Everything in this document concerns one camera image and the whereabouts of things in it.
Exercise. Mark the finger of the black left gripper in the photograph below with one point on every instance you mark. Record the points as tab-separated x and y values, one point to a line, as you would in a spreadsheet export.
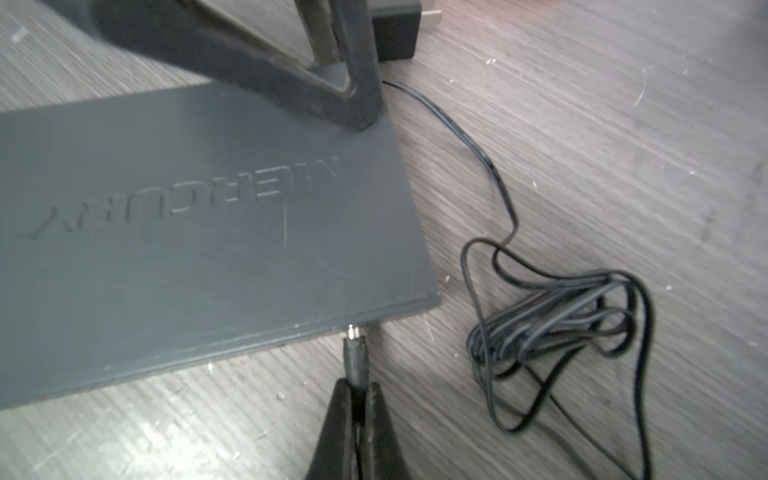
192	36

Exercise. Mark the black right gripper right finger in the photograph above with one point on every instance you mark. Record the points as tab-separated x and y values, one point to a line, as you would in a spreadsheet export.
379	451

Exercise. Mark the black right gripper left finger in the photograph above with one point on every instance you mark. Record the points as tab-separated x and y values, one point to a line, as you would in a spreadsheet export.
335	450

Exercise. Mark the black power adapter with cord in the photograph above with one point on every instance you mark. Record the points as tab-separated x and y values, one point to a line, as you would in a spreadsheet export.
520	352

